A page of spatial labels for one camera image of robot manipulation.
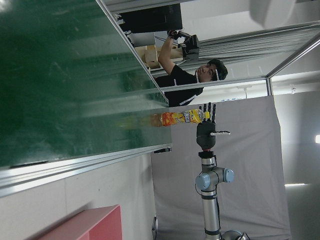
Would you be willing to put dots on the grey backdrop curtain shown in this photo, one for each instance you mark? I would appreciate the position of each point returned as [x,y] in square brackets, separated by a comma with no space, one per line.
[250,175]

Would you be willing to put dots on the yellow orange drink bottle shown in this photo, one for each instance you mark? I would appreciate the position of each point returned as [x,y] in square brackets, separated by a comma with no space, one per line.
[180,117]

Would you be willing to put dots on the person in black shirt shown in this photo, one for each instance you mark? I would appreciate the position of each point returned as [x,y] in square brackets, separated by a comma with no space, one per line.
[180,80]

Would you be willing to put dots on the green conveyor belt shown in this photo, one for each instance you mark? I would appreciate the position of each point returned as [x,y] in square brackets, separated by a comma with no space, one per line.
[62,80]

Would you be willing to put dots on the red plastic basket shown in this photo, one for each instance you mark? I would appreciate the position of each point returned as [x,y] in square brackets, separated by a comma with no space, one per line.
[95,225]

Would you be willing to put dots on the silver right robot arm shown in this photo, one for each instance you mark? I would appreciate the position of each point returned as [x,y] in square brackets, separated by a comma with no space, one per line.
[212,195]

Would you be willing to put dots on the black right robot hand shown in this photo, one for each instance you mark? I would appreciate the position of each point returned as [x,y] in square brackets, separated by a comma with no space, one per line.
[206,130]

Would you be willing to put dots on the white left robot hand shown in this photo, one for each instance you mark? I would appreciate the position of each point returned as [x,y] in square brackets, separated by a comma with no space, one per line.
[272,11]

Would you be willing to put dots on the wooden box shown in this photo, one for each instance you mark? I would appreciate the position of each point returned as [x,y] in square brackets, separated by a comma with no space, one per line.
[151,57]

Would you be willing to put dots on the black teleoperation device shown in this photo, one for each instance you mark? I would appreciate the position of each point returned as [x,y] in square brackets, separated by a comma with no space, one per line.
[190,46]

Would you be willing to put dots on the aluminium cage frame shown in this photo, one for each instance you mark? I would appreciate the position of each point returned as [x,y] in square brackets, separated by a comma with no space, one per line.
[287,57]

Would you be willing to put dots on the black monitor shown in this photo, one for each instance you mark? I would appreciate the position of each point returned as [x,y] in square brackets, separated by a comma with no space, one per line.
[152,17]

